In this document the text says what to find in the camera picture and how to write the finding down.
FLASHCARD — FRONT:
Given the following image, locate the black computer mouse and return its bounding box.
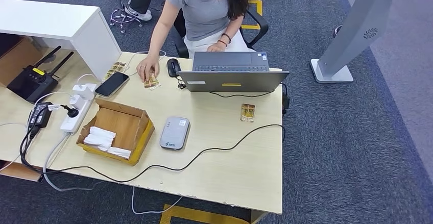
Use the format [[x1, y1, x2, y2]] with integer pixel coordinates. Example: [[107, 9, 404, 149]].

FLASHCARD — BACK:
[[166, 58, 182, 78]]

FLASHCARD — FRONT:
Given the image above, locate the silver kiosk stand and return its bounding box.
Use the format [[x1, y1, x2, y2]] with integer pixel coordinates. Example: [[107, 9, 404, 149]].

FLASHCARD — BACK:
[[310, 0, 423, 84]]

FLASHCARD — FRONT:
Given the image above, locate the black router with antennas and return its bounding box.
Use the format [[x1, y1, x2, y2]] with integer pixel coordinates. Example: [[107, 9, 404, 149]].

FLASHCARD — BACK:
[[7, 45, 75, 104]]

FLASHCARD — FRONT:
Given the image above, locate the long black cable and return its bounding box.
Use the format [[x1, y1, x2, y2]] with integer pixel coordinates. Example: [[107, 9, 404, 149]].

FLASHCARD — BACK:
[[19, 123, 286, 184]]

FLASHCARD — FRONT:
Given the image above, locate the grey card reader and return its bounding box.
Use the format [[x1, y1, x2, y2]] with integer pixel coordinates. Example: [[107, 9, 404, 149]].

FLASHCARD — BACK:
[[159, 116, 191, 151]]

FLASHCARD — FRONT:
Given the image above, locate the cardboard box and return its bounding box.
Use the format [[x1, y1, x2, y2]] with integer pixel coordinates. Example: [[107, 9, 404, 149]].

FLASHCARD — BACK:
[[76, 98, 156, 167]]

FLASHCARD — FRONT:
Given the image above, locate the large white charger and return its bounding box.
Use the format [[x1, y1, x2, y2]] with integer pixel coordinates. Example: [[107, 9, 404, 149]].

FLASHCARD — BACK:
[[71, 84, 95, 101]]

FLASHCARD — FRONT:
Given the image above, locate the gold patterned key card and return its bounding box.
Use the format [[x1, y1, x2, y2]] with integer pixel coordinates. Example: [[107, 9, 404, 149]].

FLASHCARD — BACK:
[[146, 72, 162, 89]]

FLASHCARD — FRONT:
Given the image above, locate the black power adapter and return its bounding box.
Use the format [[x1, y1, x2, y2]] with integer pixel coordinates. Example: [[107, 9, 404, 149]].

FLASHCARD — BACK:
[[28, 102, 54, 130]]

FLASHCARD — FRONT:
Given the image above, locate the stack of gold cards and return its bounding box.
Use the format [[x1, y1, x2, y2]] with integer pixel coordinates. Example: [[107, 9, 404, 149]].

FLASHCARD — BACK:
[[104, 61, 127, 81]]

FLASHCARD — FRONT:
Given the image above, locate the yellow floor tape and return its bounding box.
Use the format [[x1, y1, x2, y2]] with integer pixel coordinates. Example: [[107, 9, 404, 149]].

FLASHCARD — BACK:
[[159, 204, 253, 224]]

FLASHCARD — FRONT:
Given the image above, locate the chrome stool with purple base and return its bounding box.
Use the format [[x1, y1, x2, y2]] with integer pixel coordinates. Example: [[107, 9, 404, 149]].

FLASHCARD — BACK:
[[109, 0, 143, 34]]

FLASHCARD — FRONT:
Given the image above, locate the thick white power cord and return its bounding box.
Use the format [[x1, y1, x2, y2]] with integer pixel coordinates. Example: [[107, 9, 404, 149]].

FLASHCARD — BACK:
[[41, 133, 184, 215]]

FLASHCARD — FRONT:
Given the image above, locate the grey laptop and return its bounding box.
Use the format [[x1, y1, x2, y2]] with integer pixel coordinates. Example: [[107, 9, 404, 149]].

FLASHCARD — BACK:
[[177, 51, 290, 93]]

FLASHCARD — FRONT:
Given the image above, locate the white power strip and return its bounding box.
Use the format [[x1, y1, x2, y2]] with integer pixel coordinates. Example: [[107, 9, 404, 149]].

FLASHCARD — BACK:
[[60, 83, 98, 135]]

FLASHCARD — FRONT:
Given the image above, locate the black power plug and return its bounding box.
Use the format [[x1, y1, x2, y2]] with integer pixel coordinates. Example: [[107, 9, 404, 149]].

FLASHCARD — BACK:
[[61, 105, 80, 119]]

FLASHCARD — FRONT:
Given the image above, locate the black office chair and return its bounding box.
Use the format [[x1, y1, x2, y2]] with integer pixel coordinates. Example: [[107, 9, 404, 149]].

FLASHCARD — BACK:
[[172, 8, 270, 59]]

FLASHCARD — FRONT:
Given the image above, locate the black smartphone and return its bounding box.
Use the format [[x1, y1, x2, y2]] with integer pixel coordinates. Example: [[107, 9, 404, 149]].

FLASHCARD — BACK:
[[94, 72, 130, 98]]

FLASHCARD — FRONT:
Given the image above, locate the person's right hand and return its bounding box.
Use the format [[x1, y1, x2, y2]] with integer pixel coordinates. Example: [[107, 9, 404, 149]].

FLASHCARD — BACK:
[[136, 56, 160, 83]]

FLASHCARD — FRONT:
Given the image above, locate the thin white charger cable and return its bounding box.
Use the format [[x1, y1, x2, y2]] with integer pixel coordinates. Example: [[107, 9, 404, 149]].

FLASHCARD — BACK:
[[76, 73, 100, 87]]

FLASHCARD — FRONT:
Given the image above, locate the black laptop power cable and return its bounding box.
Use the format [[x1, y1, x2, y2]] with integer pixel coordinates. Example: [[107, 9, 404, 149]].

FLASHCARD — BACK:
[[208, 82, 288, 98]]

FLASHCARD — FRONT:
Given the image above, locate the black laptop power brick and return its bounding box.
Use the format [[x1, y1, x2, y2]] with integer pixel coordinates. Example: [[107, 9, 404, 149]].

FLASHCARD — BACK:
[[281, 92, 291, 115]]

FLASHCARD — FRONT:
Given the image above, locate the person's left hand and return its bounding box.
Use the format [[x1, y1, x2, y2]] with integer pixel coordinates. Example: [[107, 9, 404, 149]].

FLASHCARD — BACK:
[[207, 41, 227, 53]]

